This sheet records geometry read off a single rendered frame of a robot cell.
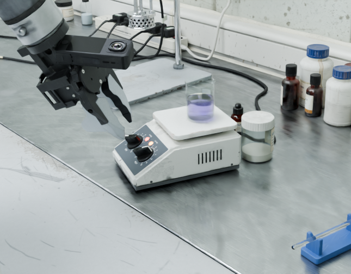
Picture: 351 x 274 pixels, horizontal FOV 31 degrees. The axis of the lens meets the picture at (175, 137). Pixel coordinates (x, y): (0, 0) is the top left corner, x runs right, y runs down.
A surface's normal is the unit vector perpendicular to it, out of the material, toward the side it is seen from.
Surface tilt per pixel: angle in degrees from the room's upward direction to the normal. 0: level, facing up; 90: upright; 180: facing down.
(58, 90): 108
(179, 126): 0
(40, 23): 89
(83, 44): 18
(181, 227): 0
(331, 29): 90
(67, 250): 0
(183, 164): 90
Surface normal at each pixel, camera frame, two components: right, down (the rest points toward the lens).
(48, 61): -0.22, 0.68
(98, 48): -0.03, -0.74
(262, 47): -0.76, 0.29
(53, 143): -0.03, -0.91
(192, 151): 0.37, 0.38
